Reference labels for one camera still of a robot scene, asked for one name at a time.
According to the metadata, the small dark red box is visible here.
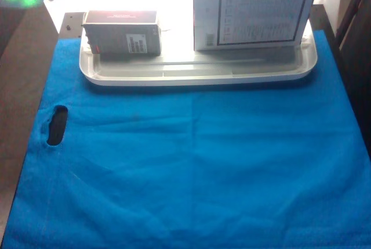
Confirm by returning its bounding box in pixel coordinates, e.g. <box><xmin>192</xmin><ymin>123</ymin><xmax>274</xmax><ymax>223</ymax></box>
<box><xmin>82</xmin><ymin>10</ymin><xmax>163</xmax><ymax>57</ymax></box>

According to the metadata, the large white printed box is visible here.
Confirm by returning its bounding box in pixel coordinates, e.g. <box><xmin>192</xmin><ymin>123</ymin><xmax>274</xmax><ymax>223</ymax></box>
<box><xmin>192</xmin><ymin>0</ymin><xmax>323</xmax><ymax>52</ymax></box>

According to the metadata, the white plastic tray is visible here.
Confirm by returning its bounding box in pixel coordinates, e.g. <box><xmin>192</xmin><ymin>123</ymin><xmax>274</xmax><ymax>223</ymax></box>
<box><xmin>78</xmin><ymin>20</ymin><xmax>318</xmax><ymax>87</ymax></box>

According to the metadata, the blue cloth bag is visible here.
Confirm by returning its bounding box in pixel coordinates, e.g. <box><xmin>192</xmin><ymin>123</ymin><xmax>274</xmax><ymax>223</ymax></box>
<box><xmin>0</xmin><ymin>30</ymin><xmax>371</xmax><ymax>249</ymax></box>

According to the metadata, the grey metal bracket plate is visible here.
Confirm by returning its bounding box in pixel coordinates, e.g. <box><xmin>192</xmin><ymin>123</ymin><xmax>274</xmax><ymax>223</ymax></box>
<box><xmin>59</xmin><ymin>12</ymin><xmax>88</xmax><ymax>39</ymax></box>

